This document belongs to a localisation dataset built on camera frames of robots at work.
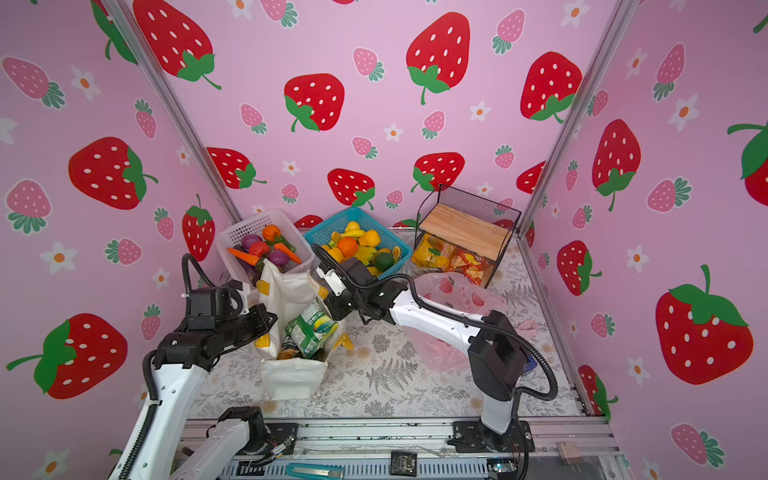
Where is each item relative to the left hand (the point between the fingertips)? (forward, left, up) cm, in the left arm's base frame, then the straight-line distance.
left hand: (276, 313), depth 75 cm
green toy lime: (+27, -26, -12) cm, 40 cm away
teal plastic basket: (+42, -15, -13) cm, 46 cm away
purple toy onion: (+32, +13, -16) cm, 38 cm away
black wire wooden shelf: (+33, -52, -4) cm, 62 cm away
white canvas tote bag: (-14, -6, -8) cm, 17 cm away
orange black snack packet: (-6, -2, -10) cm, 11 cm away
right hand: (+5, -11, -1) cm, 12 cm away
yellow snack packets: (+32, -43, -12) cm, 55 cm away
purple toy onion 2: (+40, +25, -14) cm, 49 cm away
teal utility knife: (-31, -11, -20) cm, 39 cm away
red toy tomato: (+35, +20, -13) cm, 42 cm away
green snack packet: (-2, -8, -6) cm, 10 cm away
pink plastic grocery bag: (+16, -49, -13) cm, 54 cm away
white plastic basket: (+46, +25, -12) cm, 53 cm away
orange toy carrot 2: (+35, +10, -16) cm, 40 cm away
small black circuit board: (-30, -32, -18) cm, 47 cm away
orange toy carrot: (+31, +25, -14) cm, 42 cm away
